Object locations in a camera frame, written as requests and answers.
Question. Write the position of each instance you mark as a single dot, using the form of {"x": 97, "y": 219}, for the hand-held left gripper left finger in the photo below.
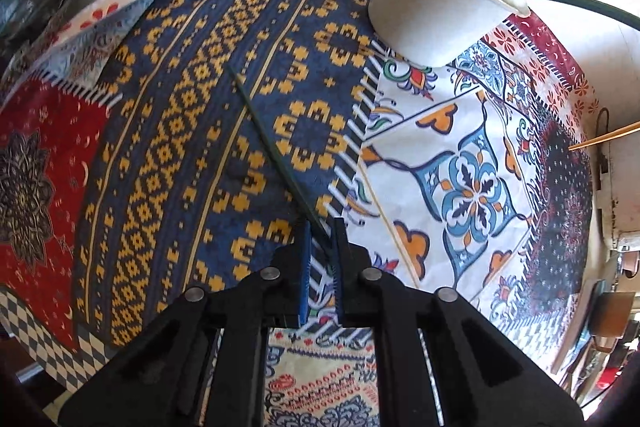
{"x": 305, "y": 277}

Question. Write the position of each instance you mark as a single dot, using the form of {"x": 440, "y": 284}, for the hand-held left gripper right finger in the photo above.
{"x": 339, "y": 287}

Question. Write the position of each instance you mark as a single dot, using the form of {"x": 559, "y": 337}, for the wooden chopstick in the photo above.
{"x": 605, "y": 136}

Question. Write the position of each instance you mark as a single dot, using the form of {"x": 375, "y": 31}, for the patchwork printed table mat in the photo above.
{"x": 200, "y": 107}

